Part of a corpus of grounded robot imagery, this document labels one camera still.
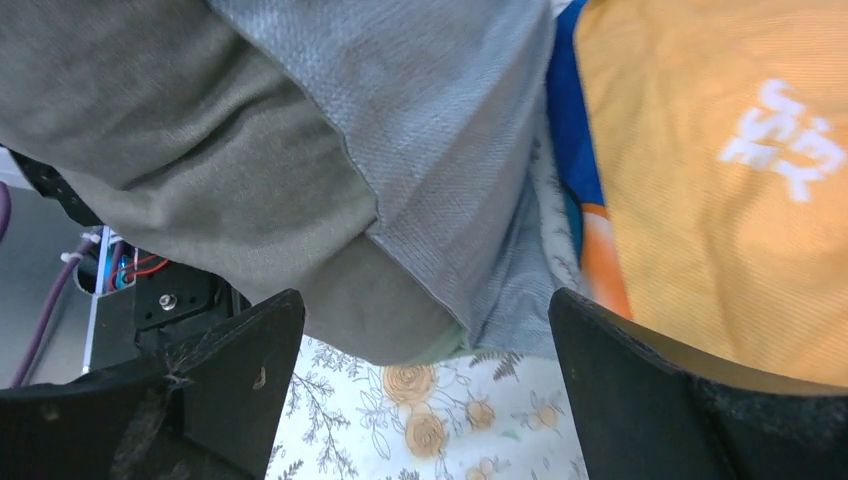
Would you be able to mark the blue pillow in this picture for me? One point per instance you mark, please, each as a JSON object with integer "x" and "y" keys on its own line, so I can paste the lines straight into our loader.
{"x": 569, "y": 127}

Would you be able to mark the orange printed pillow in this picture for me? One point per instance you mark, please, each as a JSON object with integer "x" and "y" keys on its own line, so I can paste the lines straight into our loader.
{"x": 720, "y": 136}

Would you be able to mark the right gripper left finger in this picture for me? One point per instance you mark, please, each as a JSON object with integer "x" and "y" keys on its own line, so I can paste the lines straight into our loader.
{"x": 206, "y": 407}

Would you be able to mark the grey blue pillowcase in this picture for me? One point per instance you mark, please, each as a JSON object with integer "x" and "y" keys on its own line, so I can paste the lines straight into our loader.
{"x": 373, "y": 155}

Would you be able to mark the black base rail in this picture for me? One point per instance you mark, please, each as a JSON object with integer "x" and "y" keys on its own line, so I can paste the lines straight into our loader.
{"x": 139, "y": 300}

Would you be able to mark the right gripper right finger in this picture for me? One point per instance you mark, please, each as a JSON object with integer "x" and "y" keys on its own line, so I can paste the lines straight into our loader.
{"x": 639, "y": 416}

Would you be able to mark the floral bed sheet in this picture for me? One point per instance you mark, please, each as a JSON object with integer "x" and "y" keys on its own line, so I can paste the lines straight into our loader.
{"x": 487, "y": 416}

